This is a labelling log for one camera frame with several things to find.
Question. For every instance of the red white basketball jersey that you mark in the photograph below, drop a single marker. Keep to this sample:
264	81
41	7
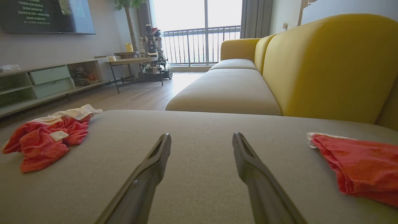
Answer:
40	146

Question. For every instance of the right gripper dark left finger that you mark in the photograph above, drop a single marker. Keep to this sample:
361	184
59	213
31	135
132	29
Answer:
140	193

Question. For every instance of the black wall television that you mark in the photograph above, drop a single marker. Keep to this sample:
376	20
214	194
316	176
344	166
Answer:
46	15

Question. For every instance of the long white TV cabinet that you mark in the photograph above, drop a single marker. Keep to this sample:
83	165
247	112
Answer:
12	107

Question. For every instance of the red shorts with white trim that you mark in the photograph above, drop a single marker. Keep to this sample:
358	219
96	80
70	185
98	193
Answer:
367	165

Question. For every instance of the white black wheeled robot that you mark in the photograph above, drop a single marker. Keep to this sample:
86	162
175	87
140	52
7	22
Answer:
152	43

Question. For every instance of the yellow sofa armrest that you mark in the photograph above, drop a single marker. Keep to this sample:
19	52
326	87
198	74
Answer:
238	48

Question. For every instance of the balcony sliding door frame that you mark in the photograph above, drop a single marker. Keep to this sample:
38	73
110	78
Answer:
206	12

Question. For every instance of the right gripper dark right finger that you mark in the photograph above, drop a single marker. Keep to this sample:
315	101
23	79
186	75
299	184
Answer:
264	196

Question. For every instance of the wooden side table black legs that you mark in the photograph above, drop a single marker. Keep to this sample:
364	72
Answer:
133	60

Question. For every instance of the grey sofa seat cushion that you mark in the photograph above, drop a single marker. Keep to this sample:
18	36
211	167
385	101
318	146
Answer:
233	63
224	90

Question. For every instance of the grey curtain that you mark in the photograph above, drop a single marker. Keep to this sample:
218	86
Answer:
255	18
145	18

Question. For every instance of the yellow sofa backrest cushion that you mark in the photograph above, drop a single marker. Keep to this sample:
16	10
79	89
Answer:
326	68
390	105
262	53

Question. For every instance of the indoor potted tree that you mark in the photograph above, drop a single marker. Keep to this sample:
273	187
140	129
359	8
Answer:
130	25

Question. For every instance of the white cup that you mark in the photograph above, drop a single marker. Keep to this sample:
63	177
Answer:
112	58

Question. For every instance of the metal balcony railing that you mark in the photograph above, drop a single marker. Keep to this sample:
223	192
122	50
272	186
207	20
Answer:
199	29

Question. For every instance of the yellow jar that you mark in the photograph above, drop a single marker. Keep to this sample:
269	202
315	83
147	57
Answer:
129	48

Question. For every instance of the pale green cabinet drawer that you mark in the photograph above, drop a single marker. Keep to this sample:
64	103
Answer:
49	74
53	88

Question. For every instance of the pile of items in shelf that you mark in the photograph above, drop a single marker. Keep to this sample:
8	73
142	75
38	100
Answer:
80	77

